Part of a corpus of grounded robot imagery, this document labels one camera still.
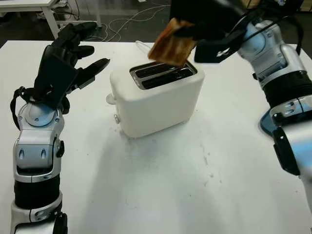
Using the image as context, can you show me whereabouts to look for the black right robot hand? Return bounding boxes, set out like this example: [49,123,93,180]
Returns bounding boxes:
[170,0,247,42]

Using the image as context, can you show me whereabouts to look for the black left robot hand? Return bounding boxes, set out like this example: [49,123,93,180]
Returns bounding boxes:
[34,21,111,90]

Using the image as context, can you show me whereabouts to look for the browned toast slice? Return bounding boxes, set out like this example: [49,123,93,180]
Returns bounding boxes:
[148,17,197,67]

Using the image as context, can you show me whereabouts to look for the white two-slot toaster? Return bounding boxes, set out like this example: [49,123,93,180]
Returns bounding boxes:
[106,60,205,139]

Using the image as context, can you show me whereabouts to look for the white desk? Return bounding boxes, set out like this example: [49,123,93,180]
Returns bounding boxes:
[0,0,102,39]

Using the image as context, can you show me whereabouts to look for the blue plastic tray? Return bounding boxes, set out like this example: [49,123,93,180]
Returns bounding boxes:
[259,113,278,136]

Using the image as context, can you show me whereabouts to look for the white floor cable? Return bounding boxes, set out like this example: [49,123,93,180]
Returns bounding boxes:
[104,9,171,42]

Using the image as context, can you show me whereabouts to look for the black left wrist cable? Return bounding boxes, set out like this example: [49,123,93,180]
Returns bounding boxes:
[10,86,35,131]

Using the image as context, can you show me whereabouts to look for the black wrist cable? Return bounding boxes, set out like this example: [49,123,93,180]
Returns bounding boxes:
[10,86,35,131]
[229,4,305,54]

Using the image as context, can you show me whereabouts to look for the white toaster power cord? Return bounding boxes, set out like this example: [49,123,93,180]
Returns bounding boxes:
[135,40,153,58]

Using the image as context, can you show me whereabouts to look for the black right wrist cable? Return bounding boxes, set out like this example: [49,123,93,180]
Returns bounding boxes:
[229,4,305,54]

